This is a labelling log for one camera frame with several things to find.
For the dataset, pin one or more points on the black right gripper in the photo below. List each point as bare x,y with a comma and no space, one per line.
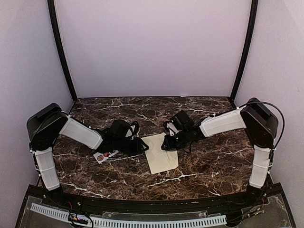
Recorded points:
169,146

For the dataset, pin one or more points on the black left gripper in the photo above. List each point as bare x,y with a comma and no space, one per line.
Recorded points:
137,148

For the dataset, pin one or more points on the cream paper envelope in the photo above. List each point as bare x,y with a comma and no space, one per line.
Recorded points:
159,160

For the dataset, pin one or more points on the white sticker sheet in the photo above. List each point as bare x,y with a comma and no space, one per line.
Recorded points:
102,157

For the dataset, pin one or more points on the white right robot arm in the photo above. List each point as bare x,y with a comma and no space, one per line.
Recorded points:
259,123

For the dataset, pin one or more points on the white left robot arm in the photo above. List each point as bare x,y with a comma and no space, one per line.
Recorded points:
45,126

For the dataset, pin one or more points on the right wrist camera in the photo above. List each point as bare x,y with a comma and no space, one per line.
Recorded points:
170,128

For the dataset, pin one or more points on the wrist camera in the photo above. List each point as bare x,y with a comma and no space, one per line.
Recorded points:
170,128
132,129

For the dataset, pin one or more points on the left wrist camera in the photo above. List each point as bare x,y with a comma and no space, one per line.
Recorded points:
132,129

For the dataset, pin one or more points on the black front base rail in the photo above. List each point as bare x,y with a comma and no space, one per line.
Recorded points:
231,204

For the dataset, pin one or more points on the white slotted cable duct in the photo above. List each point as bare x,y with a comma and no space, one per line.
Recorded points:
131,220

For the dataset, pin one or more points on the black right corner post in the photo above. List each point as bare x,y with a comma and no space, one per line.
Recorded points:
245,51

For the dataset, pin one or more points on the black corner post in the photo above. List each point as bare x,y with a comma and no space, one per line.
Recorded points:
245,51
60,49

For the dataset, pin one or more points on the black left corner post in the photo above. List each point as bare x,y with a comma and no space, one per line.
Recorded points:
60,49

